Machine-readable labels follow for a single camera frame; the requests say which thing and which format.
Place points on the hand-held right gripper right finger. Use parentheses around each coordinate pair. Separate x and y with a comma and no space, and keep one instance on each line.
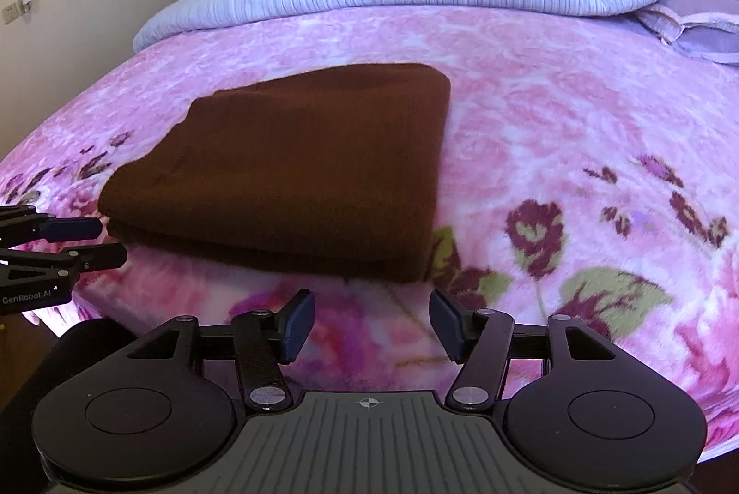
(445,325)

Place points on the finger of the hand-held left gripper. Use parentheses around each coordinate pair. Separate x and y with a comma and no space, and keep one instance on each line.
(99,256)
(72,228)

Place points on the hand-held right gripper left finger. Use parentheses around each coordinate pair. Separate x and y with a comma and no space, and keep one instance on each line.
(297,325)

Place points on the brown garment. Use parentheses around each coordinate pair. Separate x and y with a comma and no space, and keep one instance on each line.
(288,165)

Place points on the pink floral blanket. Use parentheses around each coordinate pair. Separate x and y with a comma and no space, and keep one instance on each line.
(577,136)

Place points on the purple pillow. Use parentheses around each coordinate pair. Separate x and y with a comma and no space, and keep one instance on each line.
(695,23)

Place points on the beige wall switch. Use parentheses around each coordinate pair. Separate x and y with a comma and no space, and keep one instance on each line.
(8,13)

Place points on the white wall plug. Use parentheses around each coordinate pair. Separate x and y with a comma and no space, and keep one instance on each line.
(26,3)

